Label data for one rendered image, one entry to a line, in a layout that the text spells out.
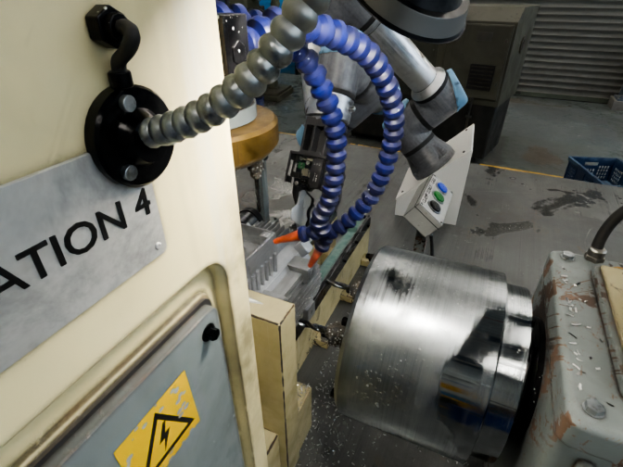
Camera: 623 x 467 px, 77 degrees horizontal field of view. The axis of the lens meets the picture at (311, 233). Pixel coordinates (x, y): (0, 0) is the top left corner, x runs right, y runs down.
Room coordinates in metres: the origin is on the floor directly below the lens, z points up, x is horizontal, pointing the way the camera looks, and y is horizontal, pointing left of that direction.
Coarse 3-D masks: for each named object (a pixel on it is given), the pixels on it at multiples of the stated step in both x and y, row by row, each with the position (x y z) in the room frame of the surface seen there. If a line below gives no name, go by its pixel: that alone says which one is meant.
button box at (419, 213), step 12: (432, 180) 0.84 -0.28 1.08; (420, 192) 0.80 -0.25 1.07; (432, 192) 0.79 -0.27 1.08; (420, 204) 0.72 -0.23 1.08; (444, 204) 0.78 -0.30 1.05; (408, 216) 0.73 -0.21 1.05; (420, 216) 0.72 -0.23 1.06; (432, 216) 0.71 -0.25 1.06; (444, 216) 0.74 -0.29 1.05; (420, 228) 0.72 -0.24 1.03; (432, 228) 0.71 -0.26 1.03
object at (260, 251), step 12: (252, 228) 0.53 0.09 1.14; (252, 240) 0.53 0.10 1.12; (264, 240) 0.49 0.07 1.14; (252, 252) 0.46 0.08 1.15; (264, 252) 0.48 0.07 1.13; (276, 252) 0.51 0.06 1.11; (252, 264) 0.45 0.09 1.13; (264, 264) 0.48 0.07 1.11; (276, 264) 0.50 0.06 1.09; (252, 276) 0.45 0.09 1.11; (264, 276) 0.48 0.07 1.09; (252, 288) 0.44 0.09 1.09
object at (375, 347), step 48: (384, 288) 0.36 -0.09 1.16; (432, 288) 0.36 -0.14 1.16; (480, 288) 0.36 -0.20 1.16; (336, 336) 0.37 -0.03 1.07; (384, 336) 0.32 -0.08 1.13; (432, 336) 0.31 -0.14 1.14; (480, 336) 0.30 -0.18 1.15; (528, 336) 0.30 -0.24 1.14; (336, 384) 0.31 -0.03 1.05; (384, 384) 0.29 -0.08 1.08; (432, 384) 0.27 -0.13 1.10; (480, 384) 0.26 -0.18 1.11; (432, 432) 0.25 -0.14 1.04; (480, 432) 0.24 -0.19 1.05
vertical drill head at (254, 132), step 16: (224, 0) 0.46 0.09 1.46; (240, 112) 0.43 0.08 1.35; (256, 112) 0.47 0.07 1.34; (272, 112) 0.49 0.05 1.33; (240, 128) 0.43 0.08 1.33; (256, 128) 0.43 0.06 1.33; (272, 128) 0.44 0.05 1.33; (240, 144) 0.40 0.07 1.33; (256, 144) 0.41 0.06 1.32; (272, 144) 0.44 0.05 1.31; (240, 160) 0.40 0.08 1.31; (256, 160) 0.42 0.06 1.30; (256, 176) 0.49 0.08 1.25; (256, 192) 0.49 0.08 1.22
